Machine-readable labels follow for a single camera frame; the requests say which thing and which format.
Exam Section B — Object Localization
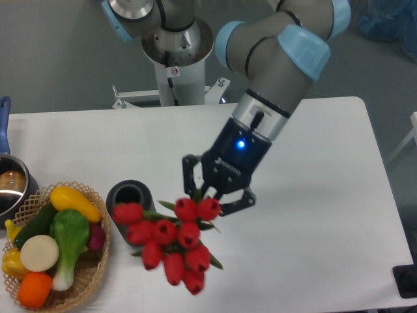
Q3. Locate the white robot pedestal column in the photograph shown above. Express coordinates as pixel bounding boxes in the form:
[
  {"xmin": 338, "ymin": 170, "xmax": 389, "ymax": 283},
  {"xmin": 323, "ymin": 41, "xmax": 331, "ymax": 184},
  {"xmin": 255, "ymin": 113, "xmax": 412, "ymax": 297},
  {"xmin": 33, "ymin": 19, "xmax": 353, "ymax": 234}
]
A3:
[{"xmin": 141, "ymin": 17, "xmax": 214, "ymax": 106}]

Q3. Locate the dark grey ribbed vase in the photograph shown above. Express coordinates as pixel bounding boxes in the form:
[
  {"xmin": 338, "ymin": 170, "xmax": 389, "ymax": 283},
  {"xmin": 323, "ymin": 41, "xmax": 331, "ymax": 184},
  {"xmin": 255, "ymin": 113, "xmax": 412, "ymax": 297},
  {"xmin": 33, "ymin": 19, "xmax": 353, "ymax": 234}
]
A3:
[{"xmin": 106, "ymin": 180, "xmax": 156, "ymax": 247}]

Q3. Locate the woven wicker basket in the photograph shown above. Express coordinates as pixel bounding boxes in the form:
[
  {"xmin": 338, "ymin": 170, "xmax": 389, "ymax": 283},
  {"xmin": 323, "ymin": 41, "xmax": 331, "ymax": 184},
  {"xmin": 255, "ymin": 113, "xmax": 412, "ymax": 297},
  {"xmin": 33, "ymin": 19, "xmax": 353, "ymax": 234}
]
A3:
[{"xmin": 3, "ymin": 182, "xmax": 110, "ymax": 312}]

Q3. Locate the dark green cucumber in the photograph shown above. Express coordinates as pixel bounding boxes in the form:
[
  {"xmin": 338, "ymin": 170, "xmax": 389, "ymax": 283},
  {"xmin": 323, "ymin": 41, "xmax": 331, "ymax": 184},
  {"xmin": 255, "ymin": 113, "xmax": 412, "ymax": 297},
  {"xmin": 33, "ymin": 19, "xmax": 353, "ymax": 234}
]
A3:
[{"xmin": 13, "ymin": 201, "xmax": 58, "ymax": 249}]

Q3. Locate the red tulip bouquet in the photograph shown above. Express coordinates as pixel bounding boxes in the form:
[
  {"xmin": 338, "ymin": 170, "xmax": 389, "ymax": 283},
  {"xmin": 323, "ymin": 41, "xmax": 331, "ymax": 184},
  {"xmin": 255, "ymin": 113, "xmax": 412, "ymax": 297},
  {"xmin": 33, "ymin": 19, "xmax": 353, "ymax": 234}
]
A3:
[{"xmin": 113, "ymin": 196, "xmax": 223, "ymax": 295}]

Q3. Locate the yellow bell pepper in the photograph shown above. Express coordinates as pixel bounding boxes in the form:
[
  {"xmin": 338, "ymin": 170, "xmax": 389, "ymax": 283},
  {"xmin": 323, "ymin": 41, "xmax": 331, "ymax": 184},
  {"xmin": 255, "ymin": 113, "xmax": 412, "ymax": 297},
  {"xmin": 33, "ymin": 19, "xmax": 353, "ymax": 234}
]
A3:
[{"xmin": 2, "ymin": 248, "xmax": 30, "ymax": 281}]

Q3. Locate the cream round onion slice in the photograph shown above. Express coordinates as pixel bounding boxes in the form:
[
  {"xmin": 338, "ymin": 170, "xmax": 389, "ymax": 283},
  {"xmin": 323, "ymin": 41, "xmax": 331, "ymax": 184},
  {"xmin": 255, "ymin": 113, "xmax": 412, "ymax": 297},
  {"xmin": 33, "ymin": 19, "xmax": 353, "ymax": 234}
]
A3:
[{"xmin": 20, "ymin": 235, "xmax": 59, "ymax": 272}]

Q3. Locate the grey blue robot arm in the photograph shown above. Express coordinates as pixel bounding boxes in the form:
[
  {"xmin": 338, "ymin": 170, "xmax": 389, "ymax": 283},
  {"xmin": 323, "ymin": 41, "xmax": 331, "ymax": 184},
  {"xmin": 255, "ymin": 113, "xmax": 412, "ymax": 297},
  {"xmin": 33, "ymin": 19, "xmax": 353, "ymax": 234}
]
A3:
[{"xmin": 102, "ymin": 1, "xmax": 351, "ymax": 216}]

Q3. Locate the orange fruit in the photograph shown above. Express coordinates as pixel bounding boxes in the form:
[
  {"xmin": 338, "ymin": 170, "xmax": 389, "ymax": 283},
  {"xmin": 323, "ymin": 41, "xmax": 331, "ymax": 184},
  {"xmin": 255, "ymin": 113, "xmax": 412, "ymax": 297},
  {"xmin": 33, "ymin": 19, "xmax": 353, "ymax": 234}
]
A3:
[{"xmin": 18, "ymin": 272, "xmax": 52, "ymax": 309}]

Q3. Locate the blue handled saucepan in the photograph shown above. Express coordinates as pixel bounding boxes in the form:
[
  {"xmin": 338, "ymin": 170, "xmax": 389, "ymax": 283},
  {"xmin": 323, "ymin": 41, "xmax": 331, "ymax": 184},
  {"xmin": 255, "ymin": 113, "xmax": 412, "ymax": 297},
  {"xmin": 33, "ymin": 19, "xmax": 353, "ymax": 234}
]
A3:
[{"xmin": 1, "ymin": 96, "xmax": 38, "ymax": 230}]

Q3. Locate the green bok choy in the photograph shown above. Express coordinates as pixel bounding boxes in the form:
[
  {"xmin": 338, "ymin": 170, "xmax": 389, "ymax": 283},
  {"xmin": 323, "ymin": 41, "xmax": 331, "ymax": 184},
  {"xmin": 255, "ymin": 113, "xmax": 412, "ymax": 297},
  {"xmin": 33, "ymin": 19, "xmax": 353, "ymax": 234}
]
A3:
[{"xmin": 50, "ymin": 209, "xmax": 89, "ymax": 291}]

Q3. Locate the blue plastic bag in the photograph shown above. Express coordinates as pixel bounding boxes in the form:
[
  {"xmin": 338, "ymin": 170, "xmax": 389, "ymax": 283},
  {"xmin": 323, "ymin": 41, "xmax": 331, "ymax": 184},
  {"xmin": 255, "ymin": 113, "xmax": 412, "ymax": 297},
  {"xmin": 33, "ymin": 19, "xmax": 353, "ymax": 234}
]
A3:
[{"xmin": 353, "ymin": 1, "xmax": 416, "ymax": 62}]

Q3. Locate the black device at table edge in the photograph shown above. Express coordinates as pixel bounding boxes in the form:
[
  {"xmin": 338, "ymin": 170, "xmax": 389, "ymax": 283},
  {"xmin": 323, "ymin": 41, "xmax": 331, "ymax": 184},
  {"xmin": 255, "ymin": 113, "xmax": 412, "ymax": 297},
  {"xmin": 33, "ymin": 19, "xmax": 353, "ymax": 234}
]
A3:
[{"xmin": 392, "ymin": 264, "xmax": 416, "ymax": 299}]

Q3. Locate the yellow squash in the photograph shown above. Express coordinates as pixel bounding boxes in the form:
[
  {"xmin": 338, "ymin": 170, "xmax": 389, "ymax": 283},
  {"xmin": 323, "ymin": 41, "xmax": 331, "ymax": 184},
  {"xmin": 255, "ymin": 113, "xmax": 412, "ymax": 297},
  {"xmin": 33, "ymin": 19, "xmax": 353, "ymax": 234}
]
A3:
[{"xmin": 50, "ymin": 186, "xmax": 102, "ymax": 223}]

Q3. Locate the yellow banana tip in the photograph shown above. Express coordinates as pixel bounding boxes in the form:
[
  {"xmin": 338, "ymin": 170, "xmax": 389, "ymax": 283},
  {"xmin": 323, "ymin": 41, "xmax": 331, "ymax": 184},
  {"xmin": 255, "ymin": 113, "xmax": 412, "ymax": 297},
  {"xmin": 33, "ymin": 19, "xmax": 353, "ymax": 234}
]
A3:
[{"xmin": 5, "ymin": 219, "xmax": 22, "ymax": 242}]

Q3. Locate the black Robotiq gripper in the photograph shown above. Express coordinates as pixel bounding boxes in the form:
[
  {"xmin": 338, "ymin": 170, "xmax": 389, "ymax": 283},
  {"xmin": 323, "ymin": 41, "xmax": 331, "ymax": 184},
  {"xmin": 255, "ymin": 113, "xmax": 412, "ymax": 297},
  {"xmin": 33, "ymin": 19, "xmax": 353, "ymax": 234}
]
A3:
[{"xmin": 182, "ymin": 117, "xmax": 272, "ymax": 217}]

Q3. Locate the white furniture frame right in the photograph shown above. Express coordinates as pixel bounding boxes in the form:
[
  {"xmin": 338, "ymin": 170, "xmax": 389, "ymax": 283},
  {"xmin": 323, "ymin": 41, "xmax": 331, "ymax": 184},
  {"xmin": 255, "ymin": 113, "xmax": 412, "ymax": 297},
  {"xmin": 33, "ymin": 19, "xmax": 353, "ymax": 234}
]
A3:
[{"xmin": 386, "ymin": 112, "xmax": 416, "ymax": 169}]

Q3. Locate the purple red radish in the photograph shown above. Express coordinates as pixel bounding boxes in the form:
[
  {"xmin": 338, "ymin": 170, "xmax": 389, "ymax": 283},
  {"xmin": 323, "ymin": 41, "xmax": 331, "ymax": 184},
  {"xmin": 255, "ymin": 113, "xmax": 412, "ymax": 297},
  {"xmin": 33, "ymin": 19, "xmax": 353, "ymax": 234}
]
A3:
[{"xmin": 87, "ymin": 224, "xmax": 106, "ymax": 251}]

